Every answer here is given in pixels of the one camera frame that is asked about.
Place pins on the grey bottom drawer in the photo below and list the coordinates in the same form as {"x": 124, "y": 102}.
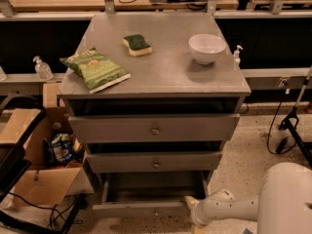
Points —
{"x": 150, "y": 194}

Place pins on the snack packets in box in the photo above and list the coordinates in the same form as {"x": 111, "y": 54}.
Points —
{"x": 60, "y": 148}

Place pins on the white pump bottle right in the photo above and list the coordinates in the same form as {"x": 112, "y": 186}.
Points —
{"x": 236, "y": 54}

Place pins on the clear sanitizer bottle left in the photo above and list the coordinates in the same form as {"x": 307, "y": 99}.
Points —
{"x": 42, "y": 69}

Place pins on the grey middle drawer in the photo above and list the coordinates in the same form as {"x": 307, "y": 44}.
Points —
{"x": 154, "y": 161}

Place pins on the grey top drawer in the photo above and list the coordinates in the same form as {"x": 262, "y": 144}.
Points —
{"x": 101, "y": 129}

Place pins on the black tripod stand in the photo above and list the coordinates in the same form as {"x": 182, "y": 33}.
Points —
{"x": 291, "y": 121}

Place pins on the green chips bag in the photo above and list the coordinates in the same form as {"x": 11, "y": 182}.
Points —
{"x": 97, "y": 71}

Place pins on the black cart frame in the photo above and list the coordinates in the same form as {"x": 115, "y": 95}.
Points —
{"x": 13, "y": 166}

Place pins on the cardboard box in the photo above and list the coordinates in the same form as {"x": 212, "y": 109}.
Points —
{"x": 45, "y": 184}

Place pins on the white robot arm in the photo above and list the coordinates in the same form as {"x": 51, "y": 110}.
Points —
{"x": 283, "y": 205}

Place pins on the grey drawer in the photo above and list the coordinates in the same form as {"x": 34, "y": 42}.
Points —
{"x": 101, "y": 129}
{"x": 154, "y": 161}
{"x": 150, "y": 194}

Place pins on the green yellow sponge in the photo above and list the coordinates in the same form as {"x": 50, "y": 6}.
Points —
{"x": 136, "y": 45}

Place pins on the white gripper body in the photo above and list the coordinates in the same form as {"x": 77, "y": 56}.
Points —
{"x": 202, "y": 210}

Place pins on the white bowl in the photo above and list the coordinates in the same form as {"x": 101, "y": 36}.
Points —
{"x": 206, "y": 48}

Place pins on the grey drawer cabinet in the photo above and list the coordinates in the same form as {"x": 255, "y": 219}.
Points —
{"x": 168, "y": 81}

